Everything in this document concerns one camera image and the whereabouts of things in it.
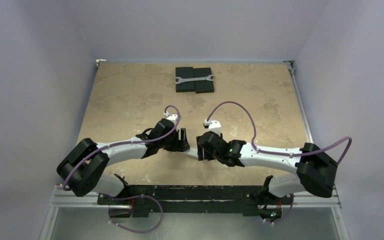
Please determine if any black foam block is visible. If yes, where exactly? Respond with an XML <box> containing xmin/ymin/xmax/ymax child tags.
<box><xmin>175</xmin><ymin>66</ymin><xmax>196</xmax><ymax>93</ymax></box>
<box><xmin>193</xmin><ymin>67</ymin><xmax>215</xmax><ymax>94</ymax></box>

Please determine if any right black foam block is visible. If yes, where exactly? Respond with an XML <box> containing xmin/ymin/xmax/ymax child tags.
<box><xmin>193</xmin><ymin>67</ymin><xmax>215</xmax><ymax>94</ymax></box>

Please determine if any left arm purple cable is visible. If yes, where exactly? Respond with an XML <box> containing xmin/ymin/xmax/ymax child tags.
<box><xmin>62</xmin><ymin>105</ymin><xmax>182</xmax><ymax>192</ymax></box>

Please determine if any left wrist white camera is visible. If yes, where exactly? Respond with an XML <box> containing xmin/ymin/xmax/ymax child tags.
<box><xmin>164</xmin><ymin>111</ymin><xmax>182</xmax><ymax>129</ymax></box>

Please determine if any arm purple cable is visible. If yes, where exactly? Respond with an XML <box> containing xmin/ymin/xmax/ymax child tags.
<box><xmin>205</xmin><ymin>101</ymin><xmax>353</xmax><ymax>165</ymax></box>
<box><xmin>62</xmin><ymin>105</ymin><xmax>182</xmax><ymax>192</ymax></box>

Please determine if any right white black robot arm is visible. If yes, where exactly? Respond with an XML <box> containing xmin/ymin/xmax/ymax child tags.
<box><xmin>196</xmin><ymin>131</ymin><xmax>338</xmax><ymax>204</ymax></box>

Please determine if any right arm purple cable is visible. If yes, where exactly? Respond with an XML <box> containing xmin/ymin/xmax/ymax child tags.
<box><xmin>205</xmin><ymin>101</ymin><xmax>353</xmax><ymax>165</ymax></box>

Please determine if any silver open-end wrench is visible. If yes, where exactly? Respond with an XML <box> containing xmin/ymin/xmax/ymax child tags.
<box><xmin>174</xmin><ymin>74</ymin><xmax>215</xmax><ymax>85</ymax></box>

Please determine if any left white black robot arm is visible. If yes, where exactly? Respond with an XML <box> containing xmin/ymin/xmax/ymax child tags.
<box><xmin>56</xmin><ymin>118</ymin><xmax>191</xmax><ymax>205</ymax></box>

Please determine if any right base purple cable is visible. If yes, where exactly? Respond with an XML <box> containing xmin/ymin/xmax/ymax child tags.
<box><xmin>262</xmin><ymin>195</ymin><xmax>294</xmax><ymax>226</ymax></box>

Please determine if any left black foam block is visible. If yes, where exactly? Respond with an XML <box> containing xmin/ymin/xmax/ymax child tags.
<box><xmin>175</xmin><ymin>66</ymin><xmax>196</xmax><ymax>93</ymax></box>

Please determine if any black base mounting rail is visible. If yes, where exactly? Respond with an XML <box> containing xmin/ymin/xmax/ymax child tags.
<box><xmin>98</xmin><ymin>185</ymin><xmax>293</xmax><ymax>218</ymax></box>

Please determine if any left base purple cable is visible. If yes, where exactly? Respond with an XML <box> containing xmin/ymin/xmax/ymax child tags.
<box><xmin>107</xmin><ymin>195</ymin><xmax>164</xmax><ymax>234</ymax></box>

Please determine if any white remote control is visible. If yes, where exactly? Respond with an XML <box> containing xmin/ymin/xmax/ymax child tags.
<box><xmin>180</xmin><ymin>147</ymin><xmax>199</xmax><ymax>159</ymax></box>

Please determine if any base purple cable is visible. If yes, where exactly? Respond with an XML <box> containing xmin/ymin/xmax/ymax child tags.
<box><xmin>107</xmin><ymin>195</ymin><xmax>164</xmax><ymax>234</ymax></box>
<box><xmin>262</xmin><ymin>195</ymin><xmax>294</xmax><ymax>226</ymax></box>

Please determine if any right aluminium frame rail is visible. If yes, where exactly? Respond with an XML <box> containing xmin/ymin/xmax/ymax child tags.
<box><xmin>283</xmin><ymin>60</ymin><xmax>350</xmax><ymax>240</ymax></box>

